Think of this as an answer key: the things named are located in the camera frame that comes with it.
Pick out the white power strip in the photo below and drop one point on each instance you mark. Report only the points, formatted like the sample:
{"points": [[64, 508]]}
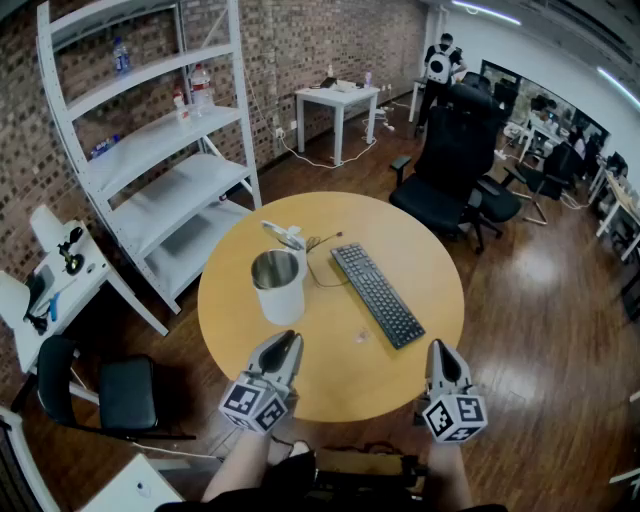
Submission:
{"points": [[385, 119]]}

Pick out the large black office chair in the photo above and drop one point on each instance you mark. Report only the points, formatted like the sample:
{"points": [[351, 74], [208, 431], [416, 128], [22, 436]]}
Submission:
{"points": [[450, 155]]}

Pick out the small red cap bottle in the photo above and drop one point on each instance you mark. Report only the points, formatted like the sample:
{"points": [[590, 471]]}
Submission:
{"points": [[181, 107]]}

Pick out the black cantilever office chair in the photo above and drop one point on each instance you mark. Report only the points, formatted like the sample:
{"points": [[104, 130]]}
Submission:
{"points": [[552, 172]]}

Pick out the ceiling light strip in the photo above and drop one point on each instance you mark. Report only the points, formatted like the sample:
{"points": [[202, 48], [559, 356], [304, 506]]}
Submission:
{"points": [[487, 10]]}

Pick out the glass partition window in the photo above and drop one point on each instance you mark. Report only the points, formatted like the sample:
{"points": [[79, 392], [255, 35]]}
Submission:
{"points": [[550, 105]]}

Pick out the white railing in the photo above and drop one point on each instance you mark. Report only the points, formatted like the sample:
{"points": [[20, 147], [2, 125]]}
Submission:
{"points": [[25, 460]]}

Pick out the large red label water bottle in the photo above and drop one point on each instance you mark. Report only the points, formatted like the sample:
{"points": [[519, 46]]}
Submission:
{"points": [[202, 92]]}

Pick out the white desk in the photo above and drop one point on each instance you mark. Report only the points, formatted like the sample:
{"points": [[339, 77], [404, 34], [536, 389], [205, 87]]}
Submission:
{"points": [[60, 300]]}

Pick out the white lamp shade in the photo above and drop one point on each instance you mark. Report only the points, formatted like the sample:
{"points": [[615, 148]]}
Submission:
{"points": [[47, 227], [12, 300]]}

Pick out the white metal shelf rack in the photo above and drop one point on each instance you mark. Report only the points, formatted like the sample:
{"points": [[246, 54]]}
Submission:
{"points": [[165, 175]]}

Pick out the black waist-worn device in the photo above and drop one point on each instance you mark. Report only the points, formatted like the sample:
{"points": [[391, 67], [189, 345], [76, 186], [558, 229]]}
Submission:
{"points": [[365, 470]]}

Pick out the white side table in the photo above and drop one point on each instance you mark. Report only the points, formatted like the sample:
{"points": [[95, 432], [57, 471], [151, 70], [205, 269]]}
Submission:
{"points": [[125, 487]]}

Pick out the blue label water bottle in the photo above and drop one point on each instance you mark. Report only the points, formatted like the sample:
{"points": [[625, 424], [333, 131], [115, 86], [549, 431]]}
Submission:
{"points": [[121, 57]]}

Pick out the small purple bottle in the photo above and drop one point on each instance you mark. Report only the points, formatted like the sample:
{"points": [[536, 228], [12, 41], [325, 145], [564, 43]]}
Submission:
{"points": [[368, 80]]}

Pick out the person's black clothing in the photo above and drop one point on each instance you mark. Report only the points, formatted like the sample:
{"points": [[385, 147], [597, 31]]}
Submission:
{"points": [[290, 482]]}

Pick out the black desk stand tool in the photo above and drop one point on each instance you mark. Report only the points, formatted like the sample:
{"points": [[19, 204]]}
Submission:
{"points": [[72, 255]]}

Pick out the black device on table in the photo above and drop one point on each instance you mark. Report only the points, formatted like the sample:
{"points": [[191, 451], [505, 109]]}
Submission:
{"points": [[327, 83]]}

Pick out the small white square table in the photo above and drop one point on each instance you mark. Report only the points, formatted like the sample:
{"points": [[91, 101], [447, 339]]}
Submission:
{"points": [[340, 97]]}

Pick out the white electric kettle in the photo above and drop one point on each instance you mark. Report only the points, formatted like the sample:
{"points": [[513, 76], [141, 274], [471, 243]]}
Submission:
{"points": [[280, 300]]}

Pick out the blue hand tool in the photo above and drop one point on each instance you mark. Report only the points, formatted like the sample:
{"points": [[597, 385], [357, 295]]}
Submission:
{"points": [[54, 306]]}

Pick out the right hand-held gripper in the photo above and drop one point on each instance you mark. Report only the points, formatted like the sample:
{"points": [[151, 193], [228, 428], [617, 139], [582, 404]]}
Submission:
{"points": [[456, 414]]}

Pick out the person's left forearm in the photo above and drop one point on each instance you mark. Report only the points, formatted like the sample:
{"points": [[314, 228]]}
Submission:
{"points": [[240, 465]]}

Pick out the person's right forearm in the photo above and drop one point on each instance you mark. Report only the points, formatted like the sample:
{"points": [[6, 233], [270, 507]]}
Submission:
{"points": [[449, 475]]}

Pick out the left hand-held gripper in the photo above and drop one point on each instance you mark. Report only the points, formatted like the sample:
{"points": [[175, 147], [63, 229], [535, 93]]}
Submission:
{"points": [[252, 404]]}

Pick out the black keyboard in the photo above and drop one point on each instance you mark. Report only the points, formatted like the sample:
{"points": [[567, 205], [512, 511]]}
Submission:
{"points": [[377, 295]]}

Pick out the lying blue label bottle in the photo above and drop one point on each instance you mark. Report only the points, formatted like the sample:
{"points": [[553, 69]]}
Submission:
{"points": [[104, 147]]}

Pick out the black folding chair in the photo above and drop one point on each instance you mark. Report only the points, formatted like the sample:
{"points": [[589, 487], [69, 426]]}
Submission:
{"points": [[125, 395]]}

